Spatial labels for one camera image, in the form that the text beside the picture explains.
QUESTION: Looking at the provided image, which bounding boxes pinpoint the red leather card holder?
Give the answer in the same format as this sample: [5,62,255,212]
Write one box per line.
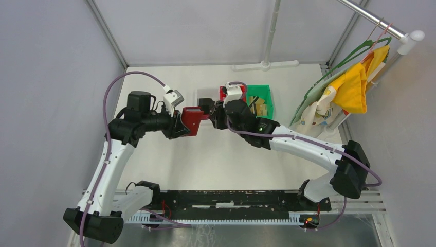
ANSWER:
[181,107,209,137]

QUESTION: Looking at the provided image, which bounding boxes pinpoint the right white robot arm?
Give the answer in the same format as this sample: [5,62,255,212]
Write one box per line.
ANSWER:
[199,98,370,210]

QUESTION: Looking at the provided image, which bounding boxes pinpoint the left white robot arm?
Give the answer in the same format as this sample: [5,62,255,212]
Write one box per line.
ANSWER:
[63,90,190,244]

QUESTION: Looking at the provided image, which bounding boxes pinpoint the gold cards in green bin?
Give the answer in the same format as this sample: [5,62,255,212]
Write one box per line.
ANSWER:
[248,96,268,117]

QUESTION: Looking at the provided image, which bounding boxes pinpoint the black object in clear bin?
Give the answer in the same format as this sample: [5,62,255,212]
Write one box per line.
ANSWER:
[198,98,214,115]

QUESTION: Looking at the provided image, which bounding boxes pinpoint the clear plastic bin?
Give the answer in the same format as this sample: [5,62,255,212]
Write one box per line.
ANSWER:
[194,87,220,127]

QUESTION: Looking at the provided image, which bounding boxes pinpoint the red plastic bin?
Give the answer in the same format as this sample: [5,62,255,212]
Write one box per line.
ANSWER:
[220,84,246,103]

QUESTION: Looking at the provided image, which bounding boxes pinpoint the green plastic bin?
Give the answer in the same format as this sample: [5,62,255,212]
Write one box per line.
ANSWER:
[246,85,274,120]

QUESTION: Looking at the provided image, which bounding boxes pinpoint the white stand base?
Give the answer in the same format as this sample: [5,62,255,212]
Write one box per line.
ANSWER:
[231,0,299,72]

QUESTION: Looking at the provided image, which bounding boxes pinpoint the patterned white cloth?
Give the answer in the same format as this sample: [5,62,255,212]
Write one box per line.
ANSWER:
[290,69,347,137]

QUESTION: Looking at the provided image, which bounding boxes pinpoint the yellow cloth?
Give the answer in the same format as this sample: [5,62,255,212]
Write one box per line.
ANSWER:
[330,45,390,114]

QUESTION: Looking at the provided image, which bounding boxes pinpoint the green clothes hanger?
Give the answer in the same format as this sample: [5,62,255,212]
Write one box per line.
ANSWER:
[292,37,392,122]

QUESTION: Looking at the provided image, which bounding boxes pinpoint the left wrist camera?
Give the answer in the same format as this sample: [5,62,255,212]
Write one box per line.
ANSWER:
[163,90,184,115]

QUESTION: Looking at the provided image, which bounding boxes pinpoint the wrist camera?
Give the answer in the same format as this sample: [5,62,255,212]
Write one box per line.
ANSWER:
[221,81,247,105]
[163,90,184,115]

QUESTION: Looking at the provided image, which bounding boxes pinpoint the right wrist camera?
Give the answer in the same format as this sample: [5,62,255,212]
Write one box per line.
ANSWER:
[221,81,247,105]

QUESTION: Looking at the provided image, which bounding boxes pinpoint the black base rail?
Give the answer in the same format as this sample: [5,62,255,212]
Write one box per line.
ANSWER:
[146,190,332,220]

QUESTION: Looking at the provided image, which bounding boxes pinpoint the white cable duct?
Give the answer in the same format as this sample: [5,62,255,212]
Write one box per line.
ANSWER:
[127,210,319,227]

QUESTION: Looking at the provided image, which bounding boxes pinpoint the metal clothes rail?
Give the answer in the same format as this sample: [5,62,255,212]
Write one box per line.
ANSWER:
[338,0,425,56]

